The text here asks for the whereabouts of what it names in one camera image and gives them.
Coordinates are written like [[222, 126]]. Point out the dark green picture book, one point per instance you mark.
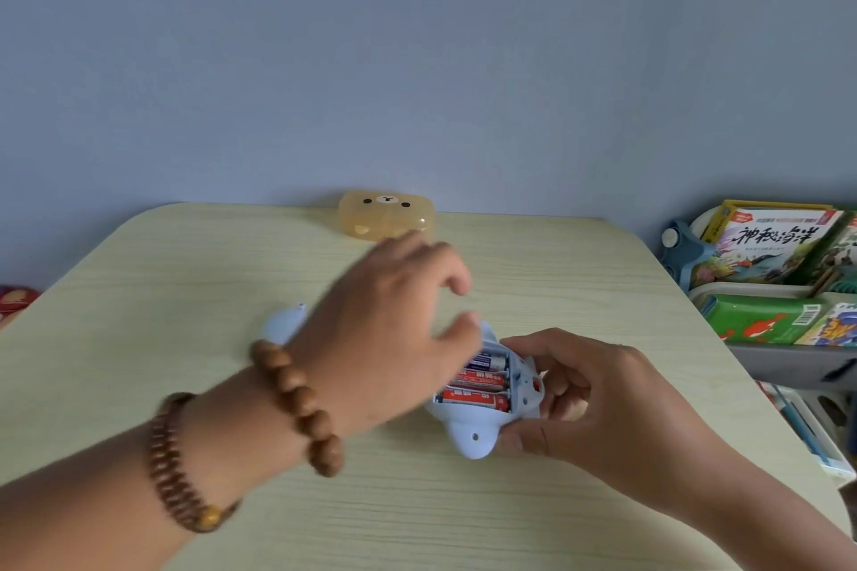
[[840, 249]]

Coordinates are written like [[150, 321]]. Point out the red round tin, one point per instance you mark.
[[13, 304]]

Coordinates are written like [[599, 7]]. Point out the yellow edged book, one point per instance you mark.
[[726, 210]]

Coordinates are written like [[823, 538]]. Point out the yellow bear face case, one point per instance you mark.
[[385, 212]]

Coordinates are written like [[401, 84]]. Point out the green fish picture book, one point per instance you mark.
[[760, 321]]

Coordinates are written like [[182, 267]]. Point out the person's right forearm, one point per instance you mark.
[[770, 520]]

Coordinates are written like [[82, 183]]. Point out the person's left thumb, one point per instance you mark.
[[458, 333]]

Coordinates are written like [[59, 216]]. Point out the illustrated sea picture book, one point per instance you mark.
[[770, 246]]

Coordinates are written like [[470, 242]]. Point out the person's left hand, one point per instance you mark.
[[375, 336]]

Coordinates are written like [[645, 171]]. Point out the person's left forearm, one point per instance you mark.
[[114, 503]]

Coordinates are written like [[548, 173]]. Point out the light blue plastic toy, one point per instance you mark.
[[472, 433]]

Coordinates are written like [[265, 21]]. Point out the person's right hand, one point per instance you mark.
[[622, 416]]

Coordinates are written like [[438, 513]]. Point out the colourful cartoon picture book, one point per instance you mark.
[[833, 326]]

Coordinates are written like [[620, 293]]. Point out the red and blue battery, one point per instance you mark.
[[472, 398], [487, 361], [479, 380]]

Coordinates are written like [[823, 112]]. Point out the white book rack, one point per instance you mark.
[[797, 363]]

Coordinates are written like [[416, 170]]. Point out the person's right thumb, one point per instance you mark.
[[525, 439]]

